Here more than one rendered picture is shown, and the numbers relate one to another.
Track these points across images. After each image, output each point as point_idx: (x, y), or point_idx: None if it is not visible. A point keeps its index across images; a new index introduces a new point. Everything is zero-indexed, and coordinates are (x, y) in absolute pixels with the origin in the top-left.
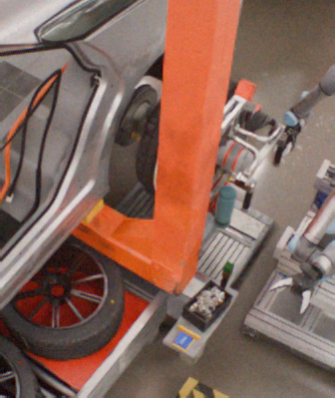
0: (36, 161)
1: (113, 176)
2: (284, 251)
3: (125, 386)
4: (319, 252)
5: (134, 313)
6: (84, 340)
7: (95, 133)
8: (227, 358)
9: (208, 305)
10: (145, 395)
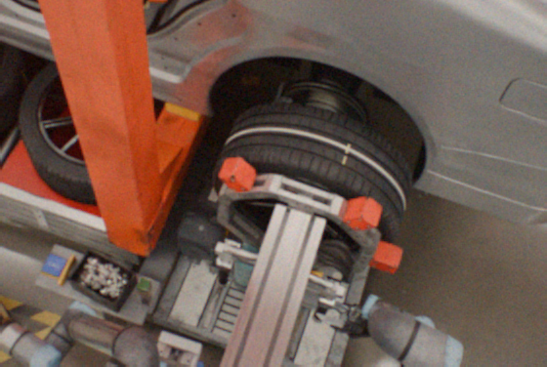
0: (180, 7)
1: None
2: (158, 346)
3: (44, 246)
4: (59, 345)
5: None
6: (32, 156)
7: (196, 38)
8: (104, 362)
9: (94, 277)
10: (34, 271)
